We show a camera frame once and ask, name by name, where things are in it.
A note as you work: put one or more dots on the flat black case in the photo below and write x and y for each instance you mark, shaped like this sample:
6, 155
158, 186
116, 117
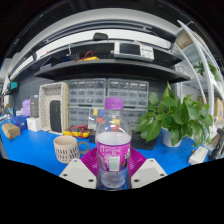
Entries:
143, 141

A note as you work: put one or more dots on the dark grey box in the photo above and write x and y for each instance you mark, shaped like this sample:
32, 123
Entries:
34, 106

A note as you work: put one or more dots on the beige mug with oval pattern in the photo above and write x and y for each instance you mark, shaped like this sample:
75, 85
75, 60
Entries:
66, 150

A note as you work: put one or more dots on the green leafy potted plant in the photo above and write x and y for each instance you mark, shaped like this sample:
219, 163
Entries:
173, 113

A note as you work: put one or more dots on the brown cardboard box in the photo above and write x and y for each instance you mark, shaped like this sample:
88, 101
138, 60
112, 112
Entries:
10, 130

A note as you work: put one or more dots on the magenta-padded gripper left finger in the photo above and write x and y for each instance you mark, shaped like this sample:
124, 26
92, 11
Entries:
78, 171

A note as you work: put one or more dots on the black rectangular device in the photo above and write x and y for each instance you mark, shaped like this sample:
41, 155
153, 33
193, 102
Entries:
55, 116

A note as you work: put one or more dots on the yellow multimeter with red leads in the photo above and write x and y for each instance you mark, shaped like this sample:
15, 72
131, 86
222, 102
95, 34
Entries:
78, 132

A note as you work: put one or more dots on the dark workbench shelf unit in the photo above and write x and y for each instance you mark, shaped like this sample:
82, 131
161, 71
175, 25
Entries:
110, 68

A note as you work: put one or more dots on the small white box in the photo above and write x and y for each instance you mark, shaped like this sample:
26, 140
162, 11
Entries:
33, 125

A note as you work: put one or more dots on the white metal rack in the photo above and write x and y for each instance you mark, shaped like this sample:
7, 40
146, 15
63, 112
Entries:
208, 80

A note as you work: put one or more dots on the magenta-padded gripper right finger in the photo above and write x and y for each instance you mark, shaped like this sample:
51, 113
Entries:
148, 171

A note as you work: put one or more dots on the clear purple-capped drink bottle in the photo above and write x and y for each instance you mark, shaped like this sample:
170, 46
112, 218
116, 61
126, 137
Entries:
113, 150

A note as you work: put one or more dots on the white power adapter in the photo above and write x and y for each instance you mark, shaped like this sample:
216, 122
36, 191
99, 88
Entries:
198, 155

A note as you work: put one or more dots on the white perforated basket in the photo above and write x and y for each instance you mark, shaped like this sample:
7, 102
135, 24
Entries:
45, 106

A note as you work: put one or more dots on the grey small-parts drawer cabinet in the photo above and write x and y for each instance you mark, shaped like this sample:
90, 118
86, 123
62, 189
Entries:
135, 116
80, 116
128, 92
87, 91

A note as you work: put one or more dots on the purple packet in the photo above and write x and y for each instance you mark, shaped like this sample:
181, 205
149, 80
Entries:
26, 108

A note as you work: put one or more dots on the blue box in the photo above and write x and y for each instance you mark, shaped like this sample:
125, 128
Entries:
20, 122

